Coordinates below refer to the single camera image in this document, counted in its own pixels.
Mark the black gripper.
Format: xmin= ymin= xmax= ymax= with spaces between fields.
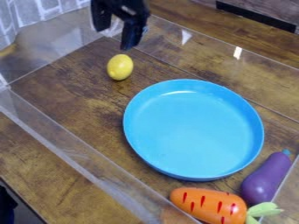
xmin=90 ymin=0 xmax=151 ymax=51

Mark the yellow toy lemon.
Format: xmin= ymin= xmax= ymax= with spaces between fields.
xmin=107 ymin=54 xmax=134 ymax=81

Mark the blue round tray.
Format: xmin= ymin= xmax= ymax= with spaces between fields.
xmin=123 ymin=79 xmax=265 ymax=181

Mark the white patterned curtain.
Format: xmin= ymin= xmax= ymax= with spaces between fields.
xmin=0 ymin=0 xmax=91 ymax=51

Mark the purple toy eggplant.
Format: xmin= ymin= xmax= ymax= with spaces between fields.
xmin=241 ymin=149 xmax=293 ymax=205

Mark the orange toy carrot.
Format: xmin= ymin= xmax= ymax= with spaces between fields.
xmin=170 ymin=187 xmax=283 ymax=224

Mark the clear acrylic enclosure wall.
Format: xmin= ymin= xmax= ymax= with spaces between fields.
xmin=0 ymin=0 xmax=299 ymax=224

